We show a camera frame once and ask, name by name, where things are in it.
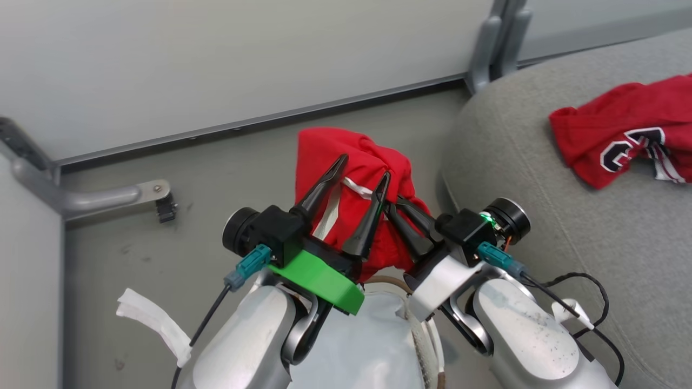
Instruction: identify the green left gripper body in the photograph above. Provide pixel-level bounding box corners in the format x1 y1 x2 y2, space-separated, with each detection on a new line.
269 237 365 316

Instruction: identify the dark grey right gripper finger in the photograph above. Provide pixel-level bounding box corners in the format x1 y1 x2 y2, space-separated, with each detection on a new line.
396 196 445 244
385 205 434 261

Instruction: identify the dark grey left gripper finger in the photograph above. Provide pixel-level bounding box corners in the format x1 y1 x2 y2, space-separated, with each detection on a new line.
342 171 391 259
291 154 349 223

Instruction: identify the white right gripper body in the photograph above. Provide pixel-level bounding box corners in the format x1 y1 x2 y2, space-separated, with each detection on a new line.
403 246 487 323

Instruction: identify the red garment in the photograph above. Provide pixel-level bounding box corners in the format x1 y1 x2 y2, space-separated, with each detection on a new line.
295 127 433 284

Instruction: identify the grey couch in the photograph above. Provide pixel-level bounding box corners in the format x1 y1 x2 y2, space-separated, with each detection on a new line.
441 27 692 389

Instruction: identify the white laundry basket brown rim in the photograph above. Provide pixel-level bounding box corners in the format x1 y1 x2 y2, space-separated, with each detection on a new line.
287 276 447 389

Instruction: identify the white tape strip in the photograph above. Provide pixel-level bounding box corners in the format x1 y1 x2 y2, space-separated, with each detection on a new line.
116 288 193 368

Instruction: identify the red jersey with lettering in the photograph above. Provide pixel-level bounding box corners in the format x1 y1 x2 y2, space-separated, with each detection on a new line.
549 73 692 190

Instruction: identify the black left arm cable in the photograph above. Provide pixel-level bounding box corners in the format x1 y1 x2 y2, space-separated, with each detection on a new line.
171 244 272 389

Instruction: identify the long aluminium wall base rail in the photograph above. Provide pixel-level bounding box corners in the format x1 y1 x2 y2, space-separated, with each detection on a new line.
54 73 468 168

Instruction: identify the grey metal bracket with foot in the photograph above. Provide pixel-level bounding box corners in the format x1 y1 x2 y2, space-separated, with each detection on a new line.
11 157 179 223

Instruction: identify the slotted aluminium panel rail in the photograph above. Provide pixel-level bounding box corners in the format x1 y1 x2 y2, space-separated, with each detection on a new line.
0 116 60 173

